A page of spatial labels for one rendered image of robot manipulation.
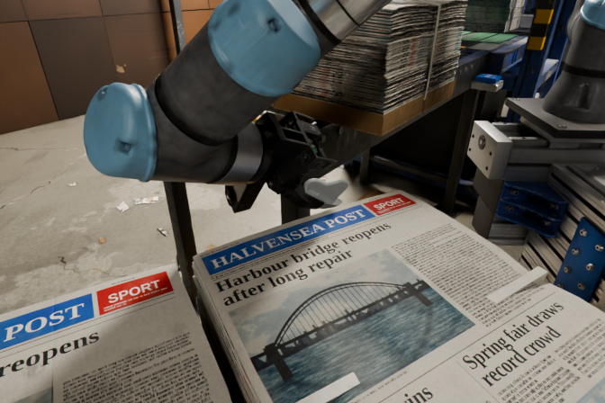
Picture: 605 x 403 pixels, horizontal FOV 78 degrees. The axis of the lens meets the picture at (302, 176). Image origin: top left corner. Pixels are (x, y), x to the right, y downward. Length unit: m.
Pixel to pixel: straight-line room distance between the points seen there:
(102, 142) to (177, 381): 0.18
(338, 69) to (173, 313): 0.55
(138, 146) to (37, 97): 3.51
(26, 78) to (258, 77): 3.54
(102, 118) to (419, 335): 0.29
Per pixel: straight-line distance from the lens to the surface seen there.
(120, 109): 0.30
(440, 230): 0.44
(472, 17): 2.70
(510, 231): 1.02
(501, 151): 0.89
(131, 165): 0.31
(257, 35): 0.25
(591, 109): 0.94
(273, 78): 0.26
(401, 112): 0.78
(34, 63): 3.77
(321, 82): 0.78
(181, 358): 0.31
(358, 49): 0.72
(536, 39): 1.84
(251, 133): 0.38
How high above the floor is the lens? 1.07
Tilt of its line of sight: 28 degrees down
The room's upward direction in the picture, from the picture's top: straight up
